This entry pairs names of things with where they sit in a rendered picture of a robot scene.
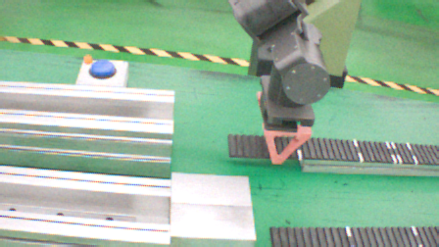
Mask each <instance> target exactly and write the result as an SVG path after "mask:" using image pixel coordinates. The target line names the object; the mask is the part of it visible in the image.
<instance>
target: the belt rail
mask: <svg viewBox="0 0 439 247"><path fill-rule="evenodd" d="M299 161H300V163H301V170H302V173H307V172H313V173H360V174H384V175H388V174H394V175H417V176H423V175H428V176H439V166H432V165H430V166H423V165H402V164H380V163H360V162H340V161H319V160H299Z"/></svg>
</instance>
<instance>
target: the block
mask: <svg viewBox="0 0 439 247"><path fill-rule="evenodd" d="M169 225H170V239H171V243H170V247H254V244H255V241H256V236H255V226H254V220H253V210H252V205H251V193H250V188H249V177H248V176H226V175H212V174H198V173H172V175H171V209H170V217H169Z"/></svg>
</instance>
